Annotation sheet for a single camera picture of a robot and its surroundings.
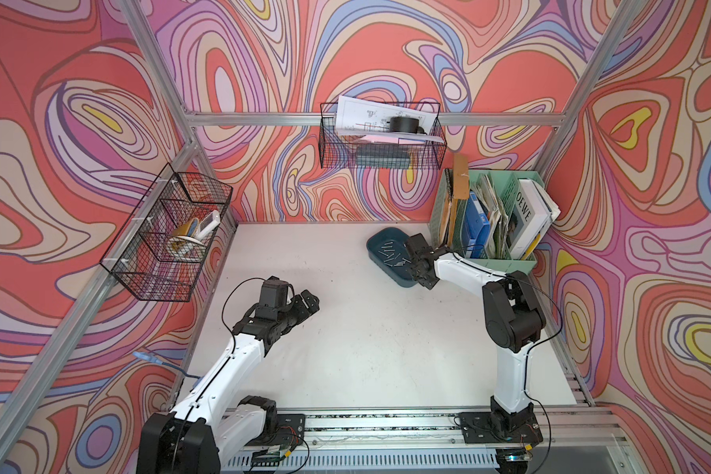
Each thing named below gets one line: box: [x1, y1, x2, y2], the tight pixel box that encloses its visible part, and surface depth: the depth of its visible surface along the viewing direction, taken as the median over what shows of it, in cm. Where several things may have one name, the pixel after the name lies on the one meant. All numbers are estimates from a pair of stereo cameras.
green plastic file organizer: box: [429, 167, 546, 276], surface depth 98 cm
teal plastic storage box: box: [366, 227, 419, 289], surface depth 110 cm
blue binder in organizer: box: [465, 191, 491, 259], surface depth 98 cm
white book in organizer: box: [507, 178, 561, 260], surface depth 94 cm
